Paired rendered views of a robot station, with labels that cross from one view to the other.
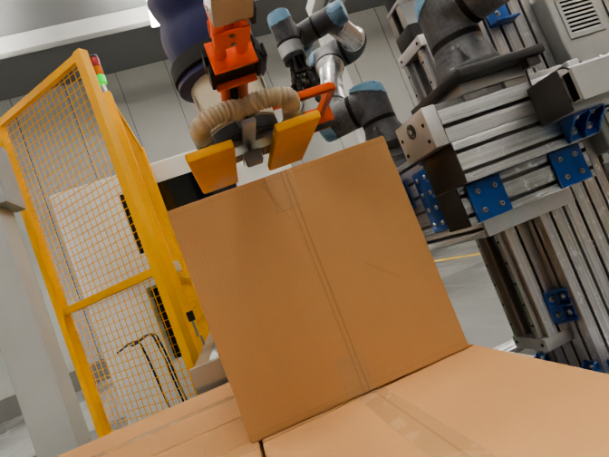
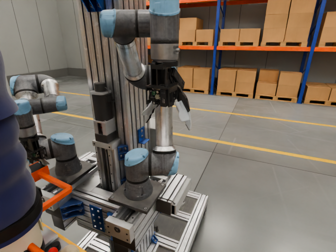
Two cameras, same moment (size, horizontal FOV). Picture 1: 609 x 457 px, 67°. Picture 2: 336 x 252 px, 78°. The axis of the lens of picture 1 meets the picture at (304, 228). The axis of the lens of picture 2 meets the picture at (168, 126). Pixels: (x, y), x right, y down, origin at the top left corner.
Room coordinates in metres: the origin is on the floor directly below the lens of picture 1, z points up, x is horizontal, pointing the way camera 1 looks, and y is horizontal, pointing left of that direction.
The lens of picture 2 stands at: (0.38, 0.12, 1.77)
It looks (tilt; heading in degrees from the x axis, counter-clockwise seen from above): 22 degrees down; 308
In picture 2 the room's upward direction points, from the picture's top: straight up
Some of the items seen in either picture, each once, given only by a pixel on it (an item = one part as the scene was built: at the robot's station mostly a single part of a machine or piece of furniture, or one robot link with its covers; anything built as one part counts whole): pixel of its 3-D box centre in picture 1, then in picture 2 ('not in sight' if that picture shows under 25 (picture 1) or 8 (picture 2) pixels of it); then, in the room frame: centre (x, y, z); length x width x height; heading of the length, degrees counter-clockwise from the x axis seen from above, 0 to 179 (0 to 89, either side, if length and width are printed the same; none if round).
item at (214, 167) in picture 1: (213, 164); not in sight; (1.06, 0.15, 1.07); 0.34 x 0.10 x 0.05; 9
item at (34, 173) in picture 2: (316, 120); (35, 171); (1.41, -0.16, 1.18); 0.09 x 0.08 x 0.05; 99
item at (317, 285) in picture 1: (301, 281); not in sight; (1.07, 0.05, 0.74); 0.60 x 0.40 x 0.40; 9
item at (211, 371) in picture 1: (302, 333); not in sight; (1.43, 0.12, 0.58); 0.70 x 0.03 x 0.06; 102
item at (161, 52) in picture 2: not in sight; (165, 53); (0.75, -0.34, 1.74); 0.08 x 0.08 x 0.05
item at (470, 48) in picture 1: (463, 59); (138, 182); (1.05, -0.49, 1.09); 0.15 x 0.15 x 0.10
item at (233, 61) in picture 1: (231, 63); not in sight; (0.83, 0.01, 1.18); 0.10 x 0.08 x 0.06; 99
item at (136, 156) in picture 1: (178, 267); not in sight; (3.08, 0.89, 1.05); 1.17 x 0.10 x 2.10; 12
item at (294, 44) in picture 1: (293, 52); (27, 130); (1.39, -0.17, 1.40); 0.08 x 0.08 x 0.05
